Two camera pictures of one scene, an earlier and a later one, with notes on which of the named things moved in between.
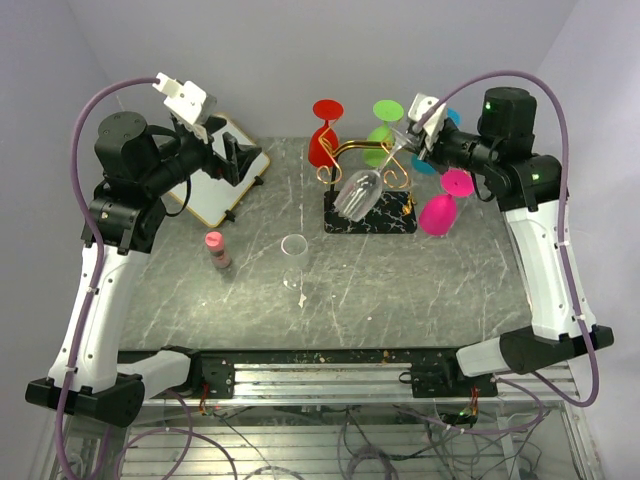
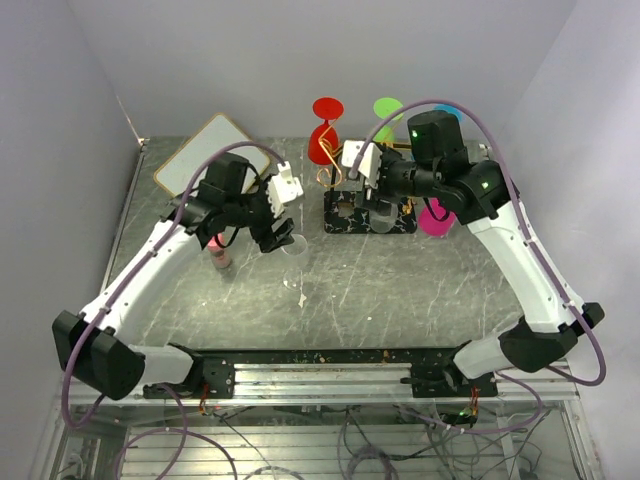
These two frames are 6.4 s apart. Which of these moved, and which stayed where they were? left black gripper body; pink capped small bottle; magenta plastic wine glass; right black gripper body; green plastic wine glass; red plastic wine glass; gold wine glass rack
Moved: left black gripper body; right black gripper body
Stayed: gold wine glass rack; green plastic wine glass; red plastic wine glass; magenta plastic wine glass; pink capped small bottle
